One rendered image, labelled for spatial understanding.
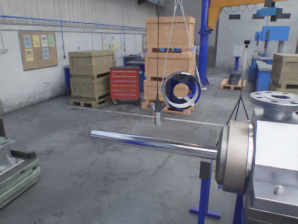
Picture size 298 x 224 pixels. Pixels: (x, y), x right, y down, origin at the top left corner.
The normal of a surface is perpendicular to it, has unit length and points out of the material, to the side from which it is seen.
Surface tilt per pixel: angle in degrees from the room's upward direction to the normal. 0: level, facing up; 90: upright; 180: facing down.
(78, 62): 90
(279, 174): 90
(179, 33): 90
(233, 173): 89
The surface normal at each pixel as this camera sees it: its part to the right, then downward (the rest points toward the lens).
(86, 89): -0.42, 0.28
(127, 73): -0.02, 0.30
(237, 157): -0.30, -0.14
